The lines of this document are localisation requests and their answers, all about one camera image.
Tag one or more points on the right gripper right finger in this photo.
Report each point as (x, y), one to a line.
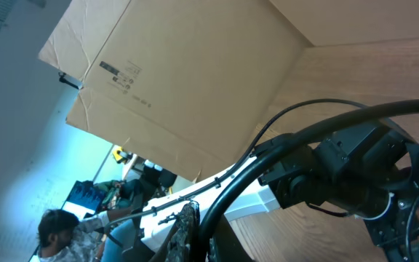
(224, 246)

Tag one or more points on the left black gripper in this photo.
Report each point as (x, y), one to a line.
(397, 230)

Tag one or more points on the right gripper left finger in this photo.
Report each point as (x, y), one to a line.
(180, 242)

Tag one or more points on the black USB-A to C cable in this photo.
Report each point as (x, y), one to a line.
(272, 151)

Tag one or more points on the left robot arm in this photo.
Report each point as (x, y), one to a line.
(370, 170)

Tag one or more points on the seated person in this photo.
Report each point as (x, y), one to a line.
(63, 237)
(121, 194)

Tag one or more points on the brown cardboard box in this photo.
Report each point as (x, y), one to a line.
(188, 83)

